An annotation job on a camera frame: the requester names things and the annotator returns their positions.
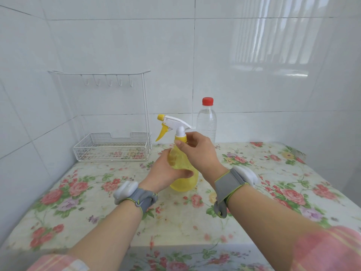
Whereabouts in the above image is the yellow spray bottle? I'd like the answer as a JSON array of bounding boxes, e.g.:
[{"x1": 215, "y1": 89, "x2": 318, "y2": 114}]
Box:
[{"x1": 156, "y1": 114, "x2": 199, "y2": 192}]

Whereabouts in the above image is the person's right hand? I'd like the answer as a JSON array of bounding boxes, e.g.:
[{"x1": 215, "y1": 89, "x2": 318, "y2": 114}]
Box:
[{"x1": 174, "y1": 132, "x2": 229, "y2": 183}]

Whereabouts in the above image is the person's left forearm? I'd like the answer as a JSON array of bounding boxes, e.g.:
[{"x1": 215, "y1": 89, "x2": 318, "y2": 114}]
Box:
[{"x1": 67, "y1": 199, "x2": 145, "y2": 271}]

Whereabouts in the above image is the grey right wrist tracker band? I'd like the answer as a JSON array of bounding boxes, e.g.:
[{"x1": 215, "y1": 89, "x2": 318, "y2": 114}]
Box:
[{"x1": 213, "y1": 165, "x2": 259, "y2": 219}]

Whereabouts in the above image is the pink plaid right sleeve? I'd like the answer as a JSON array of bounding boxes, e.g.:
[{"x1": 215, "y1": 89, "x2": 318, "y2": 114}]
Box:
[{"x1": 290, "y1": 226, "x2": 361, "y2": 271}]

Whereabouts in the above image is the white wire hook rack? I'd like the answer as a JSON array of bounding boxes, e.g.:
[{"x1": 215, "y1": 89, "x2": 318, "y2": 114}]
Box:
[{"x1": 48, "y1": 70, "x2": 153, "y2": 162}]

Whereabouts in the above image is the pink plaid sleeve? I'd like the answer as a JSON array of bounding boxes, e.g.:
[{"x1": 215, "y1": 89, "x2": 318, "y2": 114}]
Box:
[
  {"x1": 27, "y1": 253, "x2": 90, "y2": 271},
  {"x1": 290, "y1": 226, "x2": 361, "y2": 271}
]

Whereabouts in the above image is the floral tablecloth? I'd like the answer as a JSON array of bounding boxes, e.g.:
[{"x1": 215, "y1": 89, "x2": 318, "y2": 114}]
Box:
[{"x1": 0, "y1": 142, "x2": 361, "y2": 271}]

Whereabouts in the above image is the grey wrist tracker band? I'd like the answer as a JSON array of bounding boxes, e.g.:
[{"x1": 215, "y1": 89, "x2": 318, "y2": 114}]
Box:
[
  {"x1": 213, "y1": 165, "x2": 259, "y2": 219},
  {"x1": 113, "y1": 180, "x2": 159, "y2": 215}
]

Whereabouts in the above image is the clear red-capped plastic bottle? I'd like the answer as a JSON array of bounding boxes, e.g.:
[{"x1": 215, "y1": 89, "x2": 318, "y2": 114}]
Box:
[{"x1": 196, "y1": 97, "x2": 218, "y2": 144}]

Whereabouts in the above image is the grey left wrist tracker band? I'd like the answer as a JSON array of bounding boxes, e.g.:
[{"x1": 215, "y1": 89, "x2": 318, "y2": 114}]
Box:
[{"x1": 113, "y1": 180, "x2": 159, "y2": 215}]

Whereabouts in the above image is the person's left hand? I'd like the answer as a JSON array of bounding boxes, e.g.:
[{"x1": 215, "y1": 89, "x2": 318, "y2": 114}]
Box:
[{"x1": 138, "y1": 148, "x2": 195, "y2": 194}]

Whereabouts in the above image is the pink plaid left sleeve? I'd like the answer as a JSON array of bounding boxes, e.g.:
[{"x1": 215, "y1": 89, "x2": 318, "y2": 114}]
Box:
[{"x1": 27, "y1": 253, "x2": 90, "y2": 271}]

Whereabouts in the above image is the person's right forearm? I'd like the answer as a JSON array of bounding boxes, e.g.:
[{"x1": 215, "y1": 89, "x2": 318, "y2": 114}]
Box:
[{"x1": 226, "y1": 183, "x2": 328, "y2": 271}]

